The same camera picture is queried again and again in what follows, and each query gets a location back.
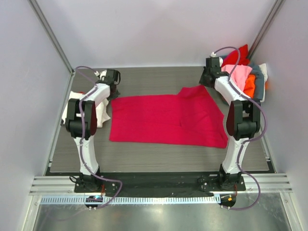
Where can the blue laundry basket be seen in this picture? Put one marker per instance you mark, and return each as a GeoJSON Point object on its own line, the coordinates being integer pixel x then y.
{"type": "Point", "coordinates": [259, 82]}

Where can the folded white t shirt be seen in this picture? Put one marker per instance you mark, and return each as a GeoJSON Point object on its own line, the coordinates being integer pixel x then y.
{"type": "Point", "coordinates": [101, 112]}

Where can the white cloth in basket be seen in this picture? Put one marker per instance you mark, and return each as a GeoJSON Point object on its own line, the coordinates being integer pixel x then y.
{"type": "Point", "coordinates": [263, 69]}

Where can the aluminium frame post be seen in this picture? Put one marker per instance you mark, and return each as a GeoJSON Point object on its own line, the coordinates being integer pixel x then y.
{"type": "Point", "coordinates": [51, 35]}
{"type": "Point", "coordinates": [274, 10]}

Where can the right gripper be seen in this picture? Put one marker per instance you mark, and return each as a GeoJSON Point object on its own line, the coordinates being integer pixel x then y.
{"type": "Point", "coordinates": [205, 79]}

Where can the slotted cable duct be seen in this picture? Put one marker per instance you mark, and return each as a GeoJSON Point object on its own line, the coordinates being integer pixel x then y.
{"type": "Point", "coordinates": [96, 200]}

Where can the crimson t shirt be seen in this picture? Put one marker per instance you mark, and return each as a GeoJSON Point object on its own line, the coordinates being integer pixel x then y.
{"type": "Point", "coordinates": [190, 117]}

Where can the orange t shirt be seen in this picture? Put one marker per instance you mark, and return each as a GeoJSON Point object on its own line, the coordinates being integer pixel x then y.
{"type": "Point", "coordinates": [250, 86]}

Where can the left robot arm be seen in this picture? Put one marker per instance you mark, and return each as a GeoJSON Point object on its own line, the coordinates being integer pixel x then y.
{"type": "Point", "coordinates": [81, 122]}

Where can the pink t shirt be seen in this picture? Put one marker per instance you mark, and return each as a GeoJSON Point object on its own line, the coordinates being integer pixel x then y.
{"type": "Point", "coordinates": [240, 75]}

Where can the red t shirt in basket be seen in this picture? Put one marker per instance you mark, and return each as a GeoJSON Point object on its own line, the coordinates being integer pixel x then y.
{"type": "Point", "coordinates": [232, 57]}

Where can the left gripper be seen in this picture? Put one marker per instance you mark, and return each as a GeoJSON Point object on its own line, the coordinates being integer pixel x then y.
{"type": "Point", "coordinates": [114, 96]}

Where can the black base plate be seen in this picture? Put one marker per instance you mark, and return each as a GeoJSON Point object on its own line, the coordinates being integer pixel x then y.
{"type": "Point", "coordinates": [157, 184]}

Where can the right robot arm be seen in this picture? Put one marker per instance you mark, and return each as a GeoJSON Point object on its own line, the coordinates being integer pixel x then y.
{"type": "Point", "coordinates": [243, 122]}

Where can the left aluminium frame post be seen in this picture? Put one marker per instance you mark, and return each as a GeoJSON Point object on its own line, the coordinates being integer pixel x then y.
{"type": "Point", "coordinates": [51, 35]}

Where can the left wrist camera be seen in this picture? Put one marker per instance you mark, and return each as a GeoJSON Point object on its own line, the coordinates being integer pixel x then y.
{"type": "Point", "coordinates": [100, 75]}

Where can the right aluminium frame post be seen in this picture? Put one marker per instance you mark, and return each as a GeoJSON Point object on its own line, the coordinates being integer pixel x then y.
{"type": "Point", "coordinates": [274, 10]}

